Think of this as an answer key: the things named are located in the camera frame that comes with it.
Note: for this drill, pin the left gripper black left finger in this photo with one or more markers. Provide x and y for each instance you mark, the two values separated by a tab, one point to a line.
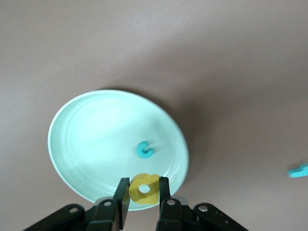
108	216

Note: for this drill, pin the teal foam letter r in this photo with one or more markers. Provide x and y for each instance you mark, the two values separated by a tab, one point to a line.
298	172

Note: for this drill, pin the brown table cover sheet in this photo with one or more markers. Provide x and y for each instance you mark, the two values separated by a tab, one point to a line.
154	48

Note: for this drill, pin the teal foam letter c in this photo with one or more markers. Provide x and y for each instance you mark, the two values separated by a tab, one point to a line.
140	153

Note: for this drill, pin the light green plate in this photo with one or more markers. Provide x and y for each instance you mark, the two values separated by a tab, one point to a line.
96	144

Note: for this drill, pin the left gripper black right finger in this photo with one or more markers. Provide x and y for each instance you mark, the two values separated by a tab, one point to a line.
173	216

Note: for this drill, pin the yellow foam letter a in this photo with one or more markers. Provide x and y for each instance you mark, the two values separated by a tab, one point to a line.
144	199

